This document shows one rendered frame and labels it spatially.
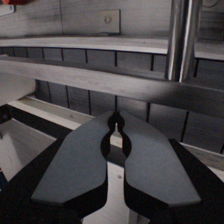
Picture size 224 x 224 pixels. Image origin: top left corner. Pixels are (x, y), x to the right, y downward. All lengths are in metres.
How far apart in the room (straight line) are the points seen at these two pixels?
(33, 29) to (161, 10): 0.23
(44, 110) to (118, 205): 0.20
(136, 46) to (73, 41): 0.08
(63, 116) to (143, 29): 0.14
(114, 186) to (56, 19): 0.28
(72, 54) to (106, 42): 0.05
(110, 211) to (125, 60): 0.27
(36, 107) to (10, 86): 0.04
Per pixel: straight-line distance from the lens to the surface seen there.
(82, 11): 0.27
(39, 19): 0.34
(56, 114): 0.22
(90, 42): 0.20
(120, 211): 0.33
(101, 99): 0.20
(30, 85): 0.28
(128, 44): 0.17
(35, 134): 0.36
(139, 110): 0.18
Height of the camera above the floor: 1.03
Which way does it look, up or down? 49 degrees down
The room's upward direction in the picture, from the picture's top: 128 degrees counter-clockwise
